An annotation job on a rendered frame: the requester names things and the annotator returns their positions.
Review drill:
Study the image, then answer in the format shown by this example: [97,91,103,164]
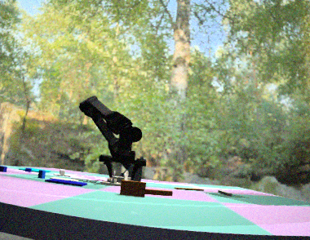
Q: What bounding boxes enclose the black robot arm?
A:
[79,96,142,169]

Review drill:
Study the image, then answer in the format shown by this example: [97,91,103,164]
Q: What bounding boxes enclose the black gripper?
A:
[99,143,147,180]

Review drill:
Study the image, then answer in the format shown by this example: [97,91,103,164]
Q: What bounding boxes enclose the small blue cube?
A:
[38,170,46,179]

